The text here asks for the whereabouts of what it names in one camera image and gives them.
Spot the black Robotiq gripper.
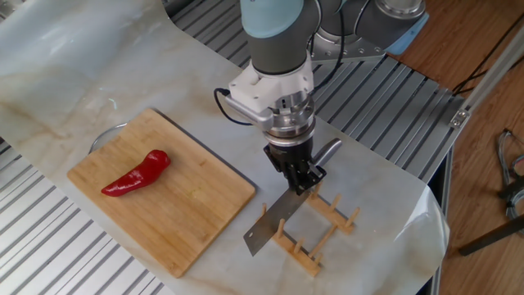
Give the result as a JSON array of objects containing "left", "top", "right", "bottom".
[{"left": 264, "top": 137, "right": 328, "bottom": 196}]

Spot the steel cleaver knife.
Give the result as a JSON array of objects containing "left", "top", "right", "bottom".
[{"left": 242, "top": 137, "right": 343, "bottom": 258}]

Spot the red chili pepper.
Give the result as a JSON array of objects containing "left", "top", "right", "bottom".
[{"left": 101, "top": 149, "right": 172, "bottom": 198}]

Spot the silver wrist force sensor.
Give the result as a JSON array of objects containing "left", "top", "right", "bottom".
[{"left": 261, "top": 92, "right": 317, "bottom": 148}]

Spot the wooden peg rack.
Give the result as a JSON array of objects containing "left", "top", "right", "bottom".
[{"left": 257, "top": 179, "right": 362, "bottom": 279}]

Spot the wooden cutting board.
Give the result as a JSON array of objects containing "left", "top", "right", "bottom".
[{"left": 66, "top": 107, "right": 258, "bottom": 279}]

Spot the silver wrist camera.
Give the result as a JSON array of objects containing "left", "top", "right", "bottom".
[{"left": 224, "top": 94, "right": 274, "bottom": 131}]

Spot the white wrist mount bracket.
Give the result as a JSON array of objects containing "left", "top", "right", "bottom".
[{"left": 228, "top": 52, "right": 315, "bottom": 116}]

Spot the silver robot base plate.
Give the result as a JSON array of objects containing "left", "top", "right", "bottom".
[{"left": 309, "top": 32, "right": 388, "bottom": 65}]

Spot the black floor cable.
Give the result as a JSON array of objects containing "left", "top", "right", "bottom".
[{"left": 452, "top": 14, "right": 524, "bottom": 98}]

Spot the aluminium frame post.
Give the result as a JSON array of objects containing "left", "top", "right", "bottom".
[{"left": 448, "top": 24, "right": 524, "bottom": 130}]

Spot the grey cable bundle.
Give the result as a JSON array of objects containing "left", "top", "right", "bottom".
[{"left": 496, "top": 129, "right": 524, "bottom": 225}]

